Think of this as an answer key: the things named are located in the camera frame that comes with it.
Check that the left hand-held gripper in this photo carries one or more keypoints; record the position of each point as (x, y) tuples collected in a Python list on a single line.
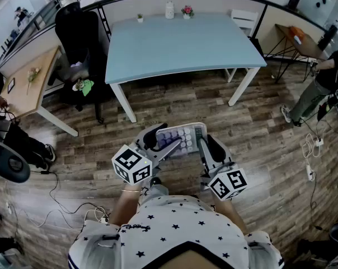
[(131, 165)]

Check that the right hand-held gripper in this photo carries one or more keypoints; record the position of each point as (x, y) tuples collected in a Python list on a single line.
[(227, 183)]

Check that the person's left forearm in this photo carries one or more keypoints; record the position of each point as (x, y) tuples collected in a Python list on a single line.
[(124, 206)]

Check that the person's right forearm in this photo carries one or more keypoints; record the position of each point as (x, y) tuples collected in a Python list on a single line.
[(230, 214)]

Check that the person's black shoe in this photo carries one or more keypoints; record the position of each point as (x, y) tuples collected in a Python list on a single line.
[(155, 181)]

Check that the person's jeans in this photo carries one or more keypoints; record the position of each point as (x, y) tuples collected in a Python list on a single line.
[(157, 191)]

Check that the white star-print shirt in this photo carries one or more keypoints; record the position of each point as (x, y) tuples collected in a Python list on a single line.
[(171, 228)]

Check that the green cloth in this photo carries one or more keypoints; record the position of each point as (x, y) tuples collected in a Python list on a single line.
[(88, 87)]

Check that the white power strip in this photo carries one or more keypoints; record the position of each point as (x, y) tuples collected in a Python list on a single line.
[(319, 143), (103, 220)]

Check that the light blue table white legs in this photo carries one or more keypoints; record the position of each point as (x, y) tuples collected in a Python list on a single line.
[(185, 46)]

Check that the grey storage bin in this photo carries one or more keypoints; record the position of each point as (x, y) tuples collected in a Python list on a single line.
[(74, 69)]

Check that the black bag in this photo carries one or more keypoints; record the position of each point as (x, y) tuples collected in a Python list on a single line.
[(256, 46)]

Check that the small green potted plant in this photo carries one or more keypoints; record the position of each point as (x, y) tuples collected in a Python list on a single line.
[(140, 17)]

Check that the white ceramic lantern jar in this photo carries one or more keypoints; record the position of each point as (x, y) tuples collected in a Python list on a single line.
[(169, 10)]

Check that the pink flowers in pot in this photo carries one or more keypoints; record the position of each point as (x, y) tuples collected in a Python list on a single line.
[(187, 12)]

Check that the light wooden side desk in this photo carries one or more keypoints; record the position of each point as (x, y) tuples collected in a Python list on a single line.
[(43, 77)]

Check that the white slatted chair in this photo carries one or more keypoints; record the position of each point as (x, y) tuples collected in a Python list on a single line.
[(244, 20)]

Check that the black office chair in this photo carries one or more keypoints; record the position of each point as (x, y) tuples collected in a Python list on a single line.
[(76, 32)]

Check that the dried flower stem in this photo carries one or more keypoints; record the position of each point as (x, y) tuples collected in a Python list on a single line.
[(32, 76)]

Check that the orange box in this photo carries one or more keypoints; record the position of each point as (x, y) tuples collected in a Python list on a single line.
[(296, 32)]

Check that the dark round chair back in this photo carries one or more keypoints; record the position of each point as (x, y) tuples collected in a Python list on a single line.
[(11, 164)]

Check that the beige partition with black rail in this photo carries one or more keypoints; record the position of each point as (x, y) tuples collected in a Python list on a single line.
[(213, 3)]

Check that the small black picture frame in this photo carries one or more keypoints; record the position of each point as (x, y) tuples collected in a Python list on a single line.
[(11, 85)]

